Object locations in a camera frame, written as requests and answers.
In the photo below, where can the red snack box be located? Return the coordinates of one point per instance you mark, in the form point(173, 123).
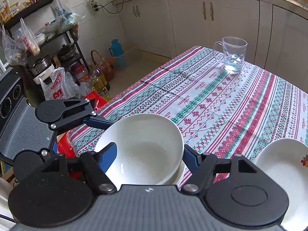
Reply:
point(64, 143)

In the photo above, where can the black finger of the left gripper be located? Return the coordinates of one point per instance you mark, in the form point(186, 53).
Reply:
point(98, 122)

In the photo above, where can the patterned striped tablecloth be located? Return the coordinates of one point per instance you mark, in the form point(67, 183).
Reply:
point(217, 112)

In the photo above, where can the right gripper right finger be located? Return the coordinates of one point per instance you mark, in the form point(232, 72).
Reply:
point(202, 167)

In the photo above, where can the blue thermos jug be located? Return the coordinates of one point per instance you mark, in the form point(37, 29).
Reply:
point(116, 48)

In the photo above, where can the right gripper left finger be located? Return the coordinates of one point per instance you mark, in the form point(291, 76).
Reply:
point(94, 167)

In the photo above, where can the clear glass mug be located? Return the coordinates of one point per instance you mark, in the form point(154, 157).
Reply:
point(234, 52)

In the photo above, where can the black storage rack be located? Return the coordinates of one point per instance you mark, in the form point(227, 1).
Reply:
point(37, 55)

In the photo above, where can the white plate with fruit print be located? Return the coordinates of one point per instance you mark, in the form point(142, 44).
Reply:
point(285, 161)

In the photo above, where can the cooking oil bottle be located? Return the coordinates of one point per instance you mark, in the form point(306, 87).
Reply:
point(98, 84)

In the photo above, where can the white floral bowl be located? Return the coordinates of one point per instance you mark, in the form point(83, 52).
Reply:
point(178, 175)
point(150, 149)

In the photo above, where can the white red plastic bag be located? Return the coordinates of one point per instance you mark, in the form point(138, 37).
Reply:
point(60, 86)

